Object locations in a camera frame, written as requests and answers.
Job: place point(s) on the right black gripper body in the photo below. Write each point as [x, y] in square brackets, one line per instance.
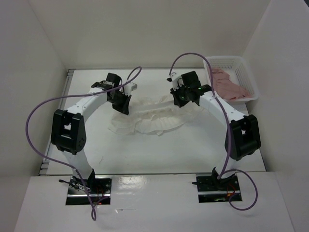
[181, 94]

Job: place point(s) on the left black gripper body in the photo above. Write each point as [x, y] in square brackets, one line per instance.
[119, 101]

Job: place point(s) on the white skirt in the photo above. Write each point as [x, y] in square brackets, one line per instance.
[153, 116]

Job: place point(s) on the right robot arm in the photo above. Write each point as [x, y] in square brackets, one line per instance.
[242, 131]

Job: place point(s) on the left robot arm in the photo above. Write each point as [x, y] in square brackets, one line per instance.
[68, 127]

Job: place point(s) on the pink skirt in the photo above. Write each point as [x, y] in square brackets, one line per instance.
[225, 88]

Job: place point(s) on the white plastic basket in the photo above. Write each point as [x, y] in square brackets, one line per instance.
[239, 72]

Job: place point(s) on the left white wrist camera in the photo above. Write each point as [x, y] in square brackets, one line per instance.
[127, 89]

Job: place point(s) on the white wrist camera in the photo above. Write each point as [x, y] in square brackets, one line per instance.
[127, 89]
[174, 78]

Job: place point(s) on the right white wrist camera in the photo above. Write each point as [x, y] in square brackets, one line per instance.
[174, 78]

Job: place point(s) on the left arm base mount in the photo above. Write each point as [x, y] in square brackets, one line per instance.
[100, 194]

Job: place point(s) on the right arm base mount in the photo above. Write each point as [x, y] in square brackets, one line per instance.
[209, 193]

